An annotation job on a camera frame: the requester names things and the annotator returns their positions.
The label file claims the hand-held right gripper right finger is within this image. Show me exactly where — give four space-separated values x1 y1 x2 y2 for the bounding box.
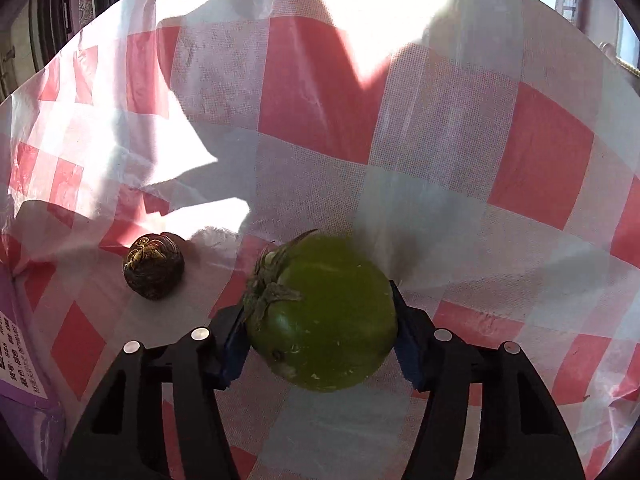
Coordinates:
390 280 586 480

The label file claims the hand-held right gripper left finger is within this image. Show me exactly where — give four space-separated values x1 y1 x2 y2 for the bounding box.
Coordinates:
59 302 249 480

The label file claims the green tomato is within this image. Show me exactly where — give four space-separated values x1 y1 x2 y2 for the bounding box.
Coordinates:
243 229 400 394

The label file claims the dark brown round fruit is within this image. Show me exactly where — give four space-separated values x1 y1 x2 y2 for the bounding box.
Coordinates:
123 232 186 301

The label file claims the purple box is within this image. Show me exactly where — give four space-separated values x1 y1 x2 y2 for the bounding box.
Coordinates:
0 260 67 480

